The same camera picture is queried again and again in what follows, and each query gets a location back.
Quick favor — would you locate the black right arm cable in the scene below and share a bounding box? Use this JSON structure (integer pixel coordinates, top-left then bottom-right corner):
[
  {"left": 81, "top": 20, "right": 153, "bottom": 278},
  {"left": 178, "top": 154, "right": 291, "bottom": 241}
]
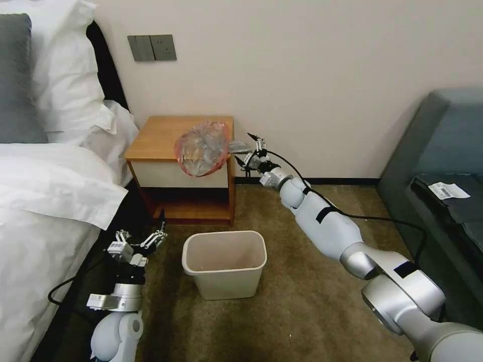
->
[{"left": 264, "top": 149, "right": 429, "bottom": 270}]

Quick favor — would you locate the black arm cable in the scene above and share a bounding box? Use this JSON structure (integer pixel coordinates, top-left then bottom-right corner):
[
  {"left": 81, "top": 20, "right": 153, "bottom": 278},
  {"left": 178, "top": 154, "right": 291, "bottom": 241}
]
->
[
  {"left": 48, "top": 260, "right": 116, "bottom": 314},
  {"left": 264, "top": 149, "right": 429, "bottom": 270}
]

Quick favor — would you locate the grey pillow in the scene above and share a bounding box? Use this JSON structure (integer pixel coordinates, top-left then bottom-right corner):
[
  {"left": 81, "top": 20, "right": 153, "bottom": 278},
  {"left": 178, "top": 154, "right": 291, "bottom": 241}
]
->
[{"left": 0, "top": 13, "right": 50, "bottom": 144}]

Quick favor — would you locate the red transparent garbage bag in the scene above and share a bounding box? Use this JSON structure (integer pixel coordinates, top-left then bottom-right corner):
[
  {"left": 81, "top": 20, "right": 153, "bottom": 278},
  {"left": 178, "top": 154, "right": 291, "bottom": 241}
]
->
[{"left": 173, "top": 118, "right": 251, "bottom": 178}]

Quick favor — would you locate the wooden nightstand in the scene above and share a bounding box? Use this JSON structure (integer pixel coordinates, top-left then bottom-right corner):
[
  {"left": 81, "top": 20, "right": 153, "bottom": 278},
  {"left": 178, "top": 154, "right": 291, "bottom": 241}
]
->
[{"left": 124, "top": 115, "right": 237, "bottom": 226}]

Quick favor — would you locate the black arm strap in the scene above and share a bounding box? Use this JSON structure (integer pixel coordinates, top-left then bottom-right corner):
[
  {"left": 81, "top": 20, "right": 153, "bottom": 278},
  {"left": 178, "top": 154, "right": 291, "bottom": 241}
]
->
[{"left": 315, "top": 206, "right": 335, "bottom": 224}]

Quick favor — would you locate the white paper label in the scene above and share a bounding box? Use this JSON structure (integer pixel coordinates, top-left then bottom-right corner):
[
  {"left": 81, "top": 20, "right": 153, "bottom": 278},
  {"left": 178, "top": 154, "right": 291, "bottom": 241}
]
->
[{"left": 428, "top": 180, "right": 471, "bottom": 200}]

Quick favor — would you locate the black headboard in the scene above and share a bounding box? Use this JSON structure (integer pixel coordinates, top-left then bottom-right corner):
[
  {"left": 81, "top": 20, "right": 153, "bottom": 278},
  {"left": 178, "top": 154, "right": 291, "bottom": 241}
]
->
[{"left": 86, "top": 20, "right": 131, "bottom": 115}]

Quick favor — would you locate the grey wall switch plate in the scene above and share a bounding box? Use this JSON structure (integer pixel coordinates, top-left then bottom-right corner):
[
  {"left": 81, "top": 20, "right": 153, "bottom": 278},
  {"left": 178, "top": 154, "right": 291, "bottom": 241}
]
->
[{"left": 127, "top": 34, "right": 154, "bottom": 62}]

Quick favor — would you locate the black folded cloth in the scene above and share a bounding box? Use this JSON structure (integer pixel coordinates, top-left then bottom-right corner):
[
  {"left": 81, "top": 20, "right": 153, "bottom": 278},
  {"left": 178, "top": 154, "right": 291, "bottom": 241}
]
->
[{"left": 409, "top": 172, "right": 483, "bottom": 261}]

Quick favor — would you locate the white bed sheet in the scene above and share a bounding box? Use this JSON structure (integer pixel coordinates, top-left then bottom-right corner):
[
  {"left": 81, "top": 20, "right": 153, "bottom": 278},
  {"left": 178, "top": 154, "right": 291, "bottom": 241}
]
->
[{"left": 67, "top": 99, "right": 141, "bottom": 187}]

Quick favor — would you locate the black bed base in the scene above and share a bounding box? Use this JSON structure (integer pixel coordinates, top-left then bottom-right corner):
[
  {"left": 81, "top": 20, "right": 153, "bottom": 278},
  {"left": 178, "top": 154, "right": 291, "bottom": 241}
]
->
[{"left": 31, "top": 180, "right": 168, "bottom": 362}]

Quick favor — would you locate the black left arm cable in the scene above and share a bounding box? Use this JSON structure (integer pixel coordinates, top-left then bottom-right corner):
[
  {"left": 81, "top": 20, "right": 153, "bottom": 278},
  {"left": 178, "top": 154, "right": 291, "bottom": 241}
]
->
[{"left": 48, "top": 260, "right": 116, "bottom": 314}]

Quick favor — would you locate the grey wall socket plate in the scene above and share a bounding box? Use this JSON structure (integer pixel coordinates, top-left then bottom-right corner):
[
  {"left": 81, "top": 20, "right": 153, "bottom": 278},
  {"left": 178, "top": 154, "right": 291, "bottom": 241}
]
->
[{"left": 150, "top": 34, "right": 178, "bottom": 61}]

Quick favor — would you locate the white duvet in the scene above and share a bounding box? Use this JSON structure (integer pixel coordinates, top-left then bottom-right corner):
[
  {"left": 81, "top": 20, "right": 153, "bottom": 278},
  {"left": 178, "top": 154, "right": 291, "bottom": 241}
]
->
[{"left": 0, "top": 142, "right": 130, "bottom": 362}]

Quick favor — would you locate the white pillow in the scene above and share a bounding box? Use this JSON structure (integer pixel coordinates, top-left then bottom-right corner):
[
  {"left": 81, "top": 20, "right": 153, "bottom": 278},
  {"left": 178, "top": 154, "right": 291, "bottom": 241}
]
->
[{"left": 29, "top": 0, "right": 118, "bottom": 135}]

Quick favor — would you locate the beige plastic trash can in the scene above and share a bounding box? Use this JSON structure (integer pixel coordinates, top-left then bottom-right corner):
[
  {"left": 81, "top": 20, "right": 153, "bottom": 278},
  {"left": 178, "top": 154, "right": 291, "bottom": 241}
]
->
[{"left": 182, "top": 230, "right": 268, "bottom": 301}]

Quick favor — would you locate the grey-green sofa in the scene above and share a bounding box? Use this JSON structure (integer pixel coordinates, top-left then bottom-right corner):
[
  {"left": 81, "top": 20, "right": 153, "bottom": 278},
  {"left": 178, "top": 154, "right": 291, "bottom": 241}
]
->
[{"left": 376, "top": 88, "right": 483, "bottom": 326}]

